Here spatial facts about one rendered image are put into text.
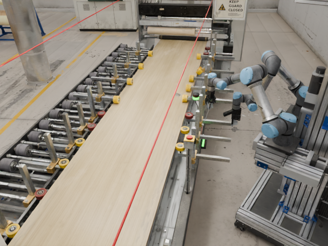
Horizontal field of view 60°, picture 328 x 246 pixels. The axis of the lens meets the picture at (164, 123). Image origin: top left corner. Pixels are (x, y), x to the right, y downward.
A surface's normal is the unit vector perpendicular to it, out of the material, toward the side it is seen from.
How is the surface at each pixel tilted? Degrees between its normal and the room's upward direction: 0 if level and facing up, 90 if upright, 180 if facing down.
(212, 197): 0
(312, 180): 90
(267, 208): 0
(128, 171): 0
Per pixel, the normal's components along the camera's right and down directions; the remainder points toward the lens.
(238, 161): -0.03, -0.83
